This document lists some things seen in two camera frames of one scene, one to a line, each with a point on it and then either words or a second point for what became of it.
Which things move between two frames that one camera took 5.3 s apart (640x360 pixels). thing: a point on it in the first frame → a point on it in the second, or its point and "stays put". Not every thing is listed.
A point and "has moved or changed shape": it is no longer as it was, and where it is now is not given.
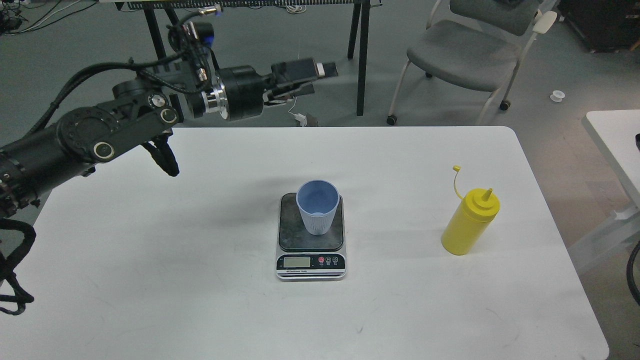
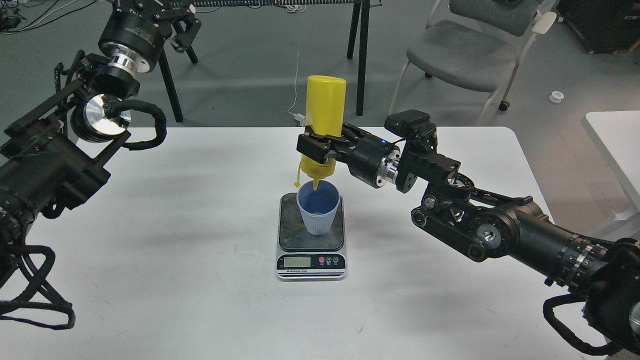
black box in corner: x=604 y=26 stays put
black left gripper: x=239 y=94 → x=135 y=42
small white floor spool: x=557 y=96 stays put
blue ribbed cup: x=318 y=200 stays put
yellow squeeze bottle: x=470 y=222 has moved or changed shape
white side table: x=616 y=131 stays put
